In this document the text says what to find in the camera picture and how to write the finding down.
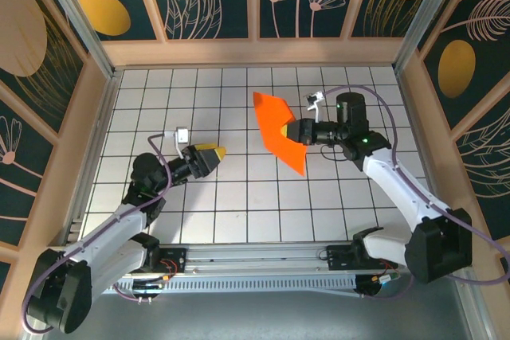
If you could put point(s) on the orange paper sheet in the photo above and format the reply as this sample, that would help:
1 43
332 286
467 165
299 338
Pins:
271 125

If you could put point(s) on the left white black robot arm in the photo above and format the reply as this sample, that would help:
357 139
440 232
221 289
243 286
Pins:
111 224

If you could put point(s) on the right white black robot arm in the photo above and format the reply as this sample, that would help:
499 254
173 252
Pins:
398 188

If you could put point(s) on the aluminium side rail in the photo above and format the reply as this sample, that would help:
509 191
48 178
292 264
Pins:
95 149
415 117

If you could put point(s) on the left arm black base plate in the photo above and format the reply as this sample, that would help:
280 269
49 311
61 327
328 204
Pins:
181 254

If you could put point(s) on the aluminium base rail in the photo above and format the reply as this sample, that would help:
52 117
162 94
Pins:
259 256

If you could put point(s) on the aluminium frame post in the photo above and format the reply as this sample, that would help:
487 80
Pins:
427 17
76 17

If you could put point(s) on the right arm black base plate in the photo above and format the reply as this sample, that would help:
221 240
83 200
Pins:
338 258

